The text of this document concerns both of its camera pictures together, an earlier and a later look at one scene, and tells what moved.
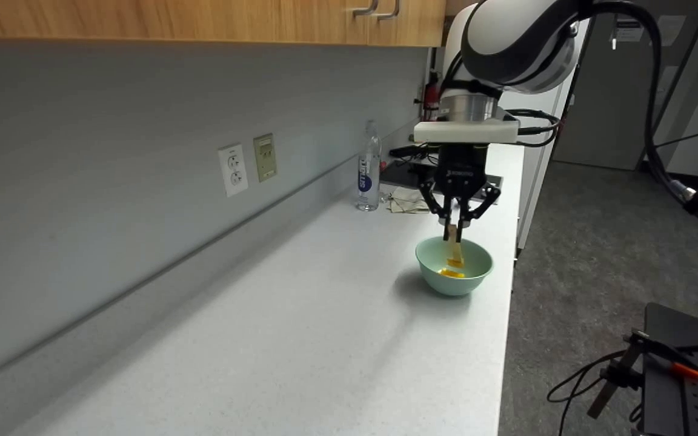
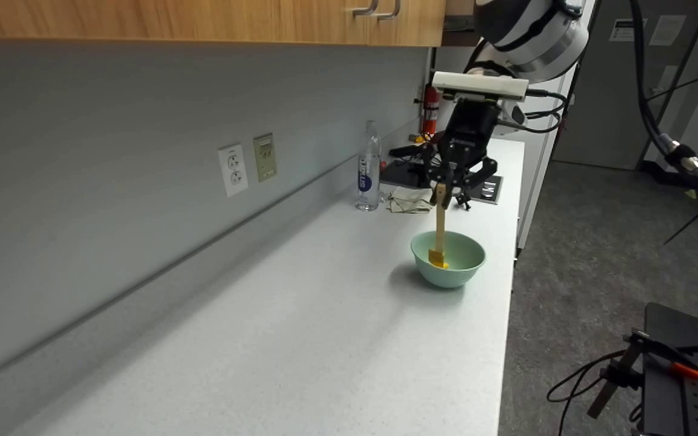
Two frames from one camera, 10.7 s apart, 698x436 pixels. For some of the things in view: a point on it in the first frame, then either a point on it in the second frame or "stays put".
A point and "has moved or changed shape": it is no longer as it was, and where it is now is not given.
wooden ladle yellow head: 455,259 has moved or changed shape
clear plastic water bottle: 368,172 stays put
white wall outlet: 233,171 stays put
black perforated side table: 688,406 stays put
